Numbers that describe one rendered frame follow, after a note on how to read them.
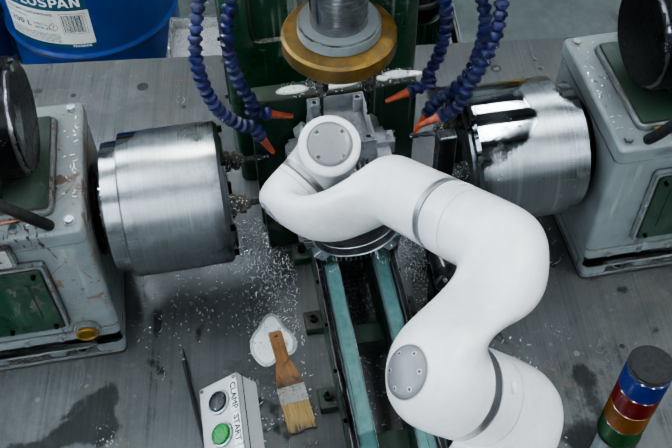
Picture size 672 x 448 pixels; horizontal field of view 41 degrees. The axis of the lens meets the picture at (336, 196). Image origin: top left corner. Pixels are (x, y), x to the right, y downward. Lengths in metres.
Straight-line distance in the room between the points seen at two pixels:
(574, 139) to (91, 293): 0.85
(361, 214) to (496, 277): 0.26
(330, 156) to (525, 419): 0.44
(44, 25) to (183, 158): 1.59
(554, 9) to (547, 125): 2.13
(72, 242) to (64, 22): 1.60
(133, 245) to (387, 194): 0.55
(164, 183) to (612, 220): 0.79
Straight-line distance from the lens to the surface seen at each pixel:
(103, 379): 1.69
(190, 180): 1.46
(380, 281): 1.60
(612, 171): 1.58
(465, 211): 0.98
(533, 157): 1.54
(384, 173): 1.09
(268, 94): 1.59
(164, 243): 1.49
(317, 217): 1.14
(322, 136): 1.19
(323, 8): 1.34
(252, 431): 1.31
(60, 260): 1.50
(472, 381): 0.87
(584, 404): 1.66
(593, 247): 1.74
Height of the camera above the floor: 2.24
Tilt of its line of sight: 50 degrees down
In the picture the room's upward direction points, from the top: 1 degrees counter-clockwise
